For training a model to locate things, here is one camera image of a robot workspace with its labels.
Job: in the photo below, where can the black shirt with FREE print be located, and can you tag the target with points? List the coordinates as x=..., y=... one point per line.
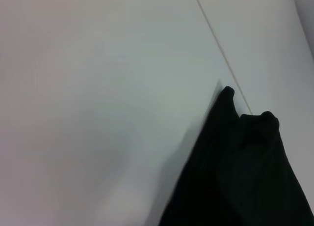
x=233, y=174

